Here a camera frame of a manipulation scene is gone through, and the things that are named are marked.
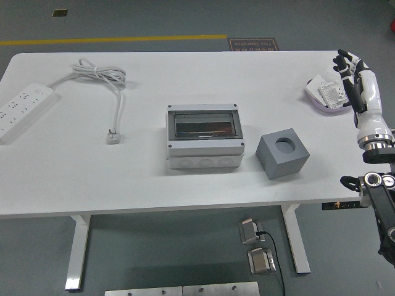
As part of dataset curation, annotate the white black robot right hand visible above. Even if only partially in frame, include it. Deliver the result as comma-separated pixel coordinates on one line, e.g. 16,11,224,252
332,49,393,145

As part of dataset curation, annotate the transparent hinged box lid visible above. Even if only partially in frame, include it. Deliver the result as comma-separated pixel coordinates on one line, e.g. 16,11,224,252
168,109,243,141

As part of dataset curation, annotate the grey plastic junction box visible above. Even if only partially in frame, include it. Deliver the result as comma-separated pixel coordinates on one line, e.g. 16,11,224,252
165,104,245,169

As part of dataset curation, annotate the plain white card box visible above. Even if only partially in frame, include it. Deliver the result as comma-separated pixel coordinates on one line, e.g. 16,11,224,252
305,73,328,104

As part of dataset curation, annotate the white printed socket panel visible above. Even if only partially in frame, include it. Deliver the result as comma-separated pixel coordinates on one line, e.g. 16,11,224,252
319,79,349,109

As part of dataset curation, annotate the clear plastic packet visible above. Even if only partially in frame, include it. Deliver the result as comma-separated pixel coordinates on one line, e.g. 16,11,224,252
322,69,344,83

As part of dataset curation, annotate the purple plastic tray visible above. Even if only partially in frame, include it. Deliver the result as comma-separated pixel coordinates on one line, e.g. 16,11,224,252
305,78,356,117

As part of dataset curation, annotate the black table control panel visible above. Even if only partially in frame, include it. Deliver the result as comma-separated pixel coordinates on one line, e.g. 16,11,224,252
322,202,362,211

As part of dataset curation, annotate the grey cube holder block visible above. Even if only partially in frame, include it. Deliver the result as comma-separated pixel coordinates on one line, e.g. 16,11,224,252
255,128,310,181

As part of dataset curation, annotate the brown floor sign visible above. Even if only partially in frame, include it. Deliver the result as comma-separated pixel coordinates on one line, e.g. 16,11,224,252
227,38,280,52

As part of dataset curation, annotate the white table leg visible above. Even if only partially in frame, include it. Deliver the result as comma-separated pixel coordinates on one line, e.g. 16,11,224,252
64,215,92,292
280,203,311,274

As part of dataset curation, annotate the silver foot pedal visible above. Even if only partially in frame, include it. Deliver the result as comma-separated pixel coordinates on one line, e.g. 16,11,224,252
246,246,277,276
238,218,265,246

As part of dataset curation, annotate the grey metal plate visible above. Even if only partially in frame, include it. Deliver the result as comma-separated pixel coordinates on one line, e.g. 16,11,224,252
182,281,260,296
104,286,183,296

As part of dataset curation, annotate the yellow floor tape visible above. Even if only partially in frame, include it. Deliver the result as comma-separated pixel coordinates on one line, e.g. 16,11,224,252
0,34,228,46

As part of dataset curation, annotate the white power strip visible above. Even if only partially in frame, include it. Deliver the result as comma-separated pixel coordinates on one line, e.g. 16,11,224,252
0,81,58,145

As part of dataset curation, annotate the black pedal cable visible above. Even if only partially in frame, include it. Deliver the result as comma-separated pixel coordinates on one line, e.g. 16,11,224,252
256,230,286,296

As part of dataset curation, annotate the white power cord with plug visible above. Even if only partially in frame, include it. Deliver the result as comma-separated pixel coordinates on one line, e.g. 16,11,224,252
49,57,127,145

